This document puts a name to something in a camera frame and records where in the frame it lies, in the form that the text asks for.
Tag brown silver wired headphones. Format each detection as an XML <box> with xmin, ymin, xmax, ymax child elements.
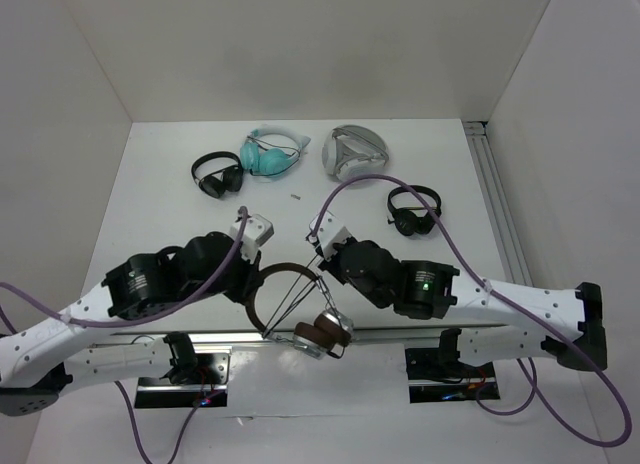
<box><xmin>244</xmin><ymin>262</ymin><xmax>354</xmax><ymax>360</ymax></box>

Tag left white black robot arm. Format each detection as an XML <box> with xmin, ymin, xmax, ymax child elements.
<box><xmin>1</xmin><ymin>232</ymin><xmax>264</xmax><ymax>417</ymax></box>

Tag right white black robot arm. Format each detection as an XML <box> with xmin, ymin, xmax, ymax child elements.
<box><xmin>314</xmin><ymin>237</ymin><xmax>608</xmax><ymax>376</ymax></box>

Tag black headphones right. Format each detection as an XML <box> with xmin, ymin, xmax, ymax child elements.
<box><xmin>387</xmin><ymin>185</ymin><xmax>442</xmax><ymax>237</ymax></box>

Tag black headphones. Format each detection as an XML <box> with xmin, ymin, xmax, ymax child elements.
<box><xmin>387</xmin><ymin>185</ymin><xmax>442</xmax><ymax>237</ymax></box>
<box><xmin>190</xmin><ymin>151</ymin><xmax>244</xmax><ymax>199</ymax></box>

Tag black headphones left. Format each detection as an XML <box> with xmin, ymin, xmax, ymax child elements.
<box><xmin>190</xmin><ymin>151</ymin><xmax>244</xmax><ymax>199</ymax></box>

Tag grey white folded headphones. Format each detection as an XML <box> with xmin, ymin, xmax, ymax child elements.
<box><xmin>321</xmin><ymin>124</ymin><xmax>390</xmax><ymax>182</ymax></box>

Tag teal white cat-ear headphones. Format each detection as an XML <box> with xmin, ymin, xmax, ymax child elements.
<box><xmin>239</xmin><ymin>125</ymin><xmax>311</xmax><ymax>177</ymax></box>

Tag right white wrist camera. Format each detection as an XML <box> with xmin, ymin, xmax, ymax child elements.
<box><xmin>305</xmin><ymin>211</ymin><xmax>356</xmax><ymax>262</ymax></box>

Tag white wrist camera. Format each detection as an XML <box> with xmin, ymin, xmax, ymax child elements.
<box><xmin>305</xmin><ymin>211</ymin><xmax>356</xmax><ymax>262</ymax></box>
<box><xmin>240</xmin><ymin>214</ymin><xmax>274</xmax><ymax>263</ymax></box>

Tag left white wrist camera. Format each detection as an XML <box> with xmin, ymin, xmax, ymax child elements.
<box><xmin>240</xmin><ymin>214</ymin><xmax>274</xmax><ymax>263</ymax></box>

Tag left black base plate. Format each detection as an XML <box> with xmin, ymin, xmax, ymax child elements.
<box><xmin>134</xmin><ymin>348</ymin><xmax>231</xmax><ymax>409</ymax></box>

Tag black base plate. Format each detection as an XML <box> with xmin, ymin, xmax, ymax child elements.
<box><xmin>405</xmin><ymin>348</ymin><xmax>500</xmax><ymax>404</ymax></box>
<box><xmin>134</xmin><ymin>348</ymin><xmax>231</xmax><ymax>409</ymax></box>

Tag aluminium rail front edge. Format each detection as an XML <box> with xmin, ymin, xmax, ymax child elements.
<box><xmin>94</xmin><ymin>323</ymin><xmax>521</xmax><ymax>349</ymax></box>

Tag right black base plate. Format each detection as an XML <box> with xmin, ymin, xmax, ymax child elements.
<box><xmin>405</xmin><ymin>348</ymin><xmax>500</xmax><ymax>404</ymax></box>

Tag aluminium rail right side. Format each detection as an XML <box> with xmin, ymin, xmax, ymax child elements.
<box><xmin>462</xmin><ymin>121</ymin><xmax>533</xmax><ymax>285</ymax></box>

